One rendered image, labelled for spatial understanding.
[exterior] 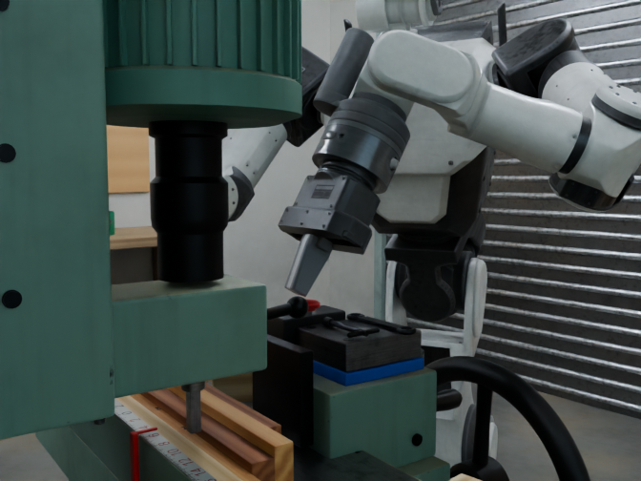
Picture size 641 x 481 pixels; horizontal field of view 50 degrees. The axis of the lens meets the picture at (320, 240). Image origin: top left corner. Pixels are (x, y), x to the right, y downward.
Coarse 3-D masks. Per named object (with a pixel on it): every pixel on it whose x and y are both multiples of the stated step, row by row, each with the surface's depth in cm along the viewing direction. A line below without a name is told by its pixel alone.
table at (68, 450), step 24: (48, 432) 77; (72, 432) 68; (72, 456) 69; (96, 456) 62; (312, 456) 62; (360, 456) 62; (432, 456) 70; (72, 480) 69; (96, 480) 62; (312, 480) 57; (336, 480) 57; (360, 480) 57; (384, 480) 57; (408, 480) 57; (432, 480) 67
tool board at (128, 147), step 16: (112, 128) 382; (128, 128) 388; (144, 128) 394; (112, 144) 383; (128, 144) 389; (144, 144) 395; (112, 160) 383; (128, 160) 389; (144, 160) 396; (112, 176) 384; (128, 176) 390; (144, 176) 397; (112, 192) 385; (128, 192) 391
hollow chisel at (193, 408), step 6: (186, 396) 55; (192, 396) 54; (198, 396) 55; (186, 402) 55; (192, 402) 54; (198, 402) 55; (186, 408) 55; (192, 408) 54; (198, 408) 55; (186, 414) 55; (192, 414) 54; (198, 414) 55; (186, 420) 55; (192, 420) 54; (198, 420) 55; (192, 426) 54; (198, 426) 55; (192, 432) 55
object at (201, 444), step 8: (136, 400) 66; (144, 400) 66; (168, 416) 61; (176, 424) 59; (200, 440) 56; (200, 448) 54; (208, 448) 54; (216, 456) 53; (224, 456) 53; (224, 464) 51; (232, 464) 51; (240, 472) 50; (248, 472) 50; (248, 480) 48; (256, 480) 48
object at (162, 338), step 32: (128, 288) 52; (160, 288) 52; (192, 288) 52; (224, 288) 52; (256, 288) 53; (128, 320) 48; (160, 320) 49; (192, 320) 50; (224, 320) 52; (256, 320) 54; (128, 352) 48; (160, 352) 49; (192, 352) 51; (224, 352) 52; (256, 352) 54; (128, 384) 48; (160, 384) 49; (192, 384) 54
